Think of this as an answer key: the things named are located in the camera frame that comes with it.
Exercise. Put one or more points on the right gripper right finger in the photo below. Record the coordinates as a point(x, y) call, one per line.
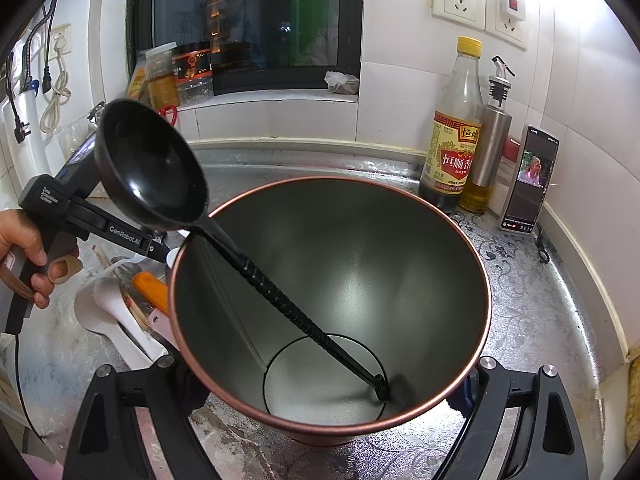
point(545, 441)

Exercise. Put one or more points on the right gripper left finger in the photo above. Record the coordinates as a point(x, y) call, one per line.
point(124, 413)

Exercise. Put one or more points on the black plastic ladle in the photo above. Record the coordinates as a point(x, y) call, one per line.
point(153, 176)

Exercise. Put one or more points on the white dimpled rice paddle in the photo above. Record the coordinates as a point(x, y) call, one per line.
point(96, 320)

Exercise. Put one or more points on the red metal utensil canister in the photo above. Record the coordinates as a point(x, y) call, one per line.
point(390, 278)

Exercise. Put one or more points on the white ceramic soup spoon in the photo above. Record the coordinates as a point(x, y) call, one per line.
point(107, 295)

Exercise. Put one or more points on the wooden chopsticks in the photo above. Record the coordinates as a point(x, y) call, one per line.
point(118, 274)

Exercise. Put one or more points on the person's left hand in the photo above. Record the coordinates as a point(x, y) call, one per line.
point(17, 230)

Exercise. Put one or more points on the white plastic pipe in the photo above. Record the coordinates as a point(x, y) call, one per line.
point(24, 136)

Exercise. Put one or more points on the yellow snack packet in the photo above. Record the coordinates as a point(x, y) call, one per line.
point(137, 83)

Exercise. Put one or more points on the jar with yellow contents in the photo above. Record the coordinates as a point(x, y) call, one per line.
point(160, 78)

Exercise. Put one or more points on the jar with black label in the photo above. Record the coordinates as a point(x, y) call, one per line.
point(193, 72)

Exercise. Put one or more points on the steel oil dispenser bottle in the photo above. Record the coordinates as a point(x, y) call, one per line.
point(496, 123)

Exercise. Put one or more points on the vinegar bottle yellow cap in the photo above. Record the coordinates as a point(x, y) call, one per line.
point(456, 128)

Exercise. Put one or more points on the orange handled peeler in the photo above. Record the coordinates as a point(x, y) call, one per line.
point(152, 290)

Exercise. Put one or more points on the red handled scissors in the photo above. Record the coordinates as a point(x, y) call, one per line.
point(169, 113)

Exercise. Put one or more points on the smartphone leaning on wall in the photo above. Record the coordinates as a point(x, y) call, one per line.
point(530, 182)

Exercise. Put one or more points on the white switch plug adapter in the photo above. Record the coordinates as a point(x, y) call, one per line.
point(506, 20)

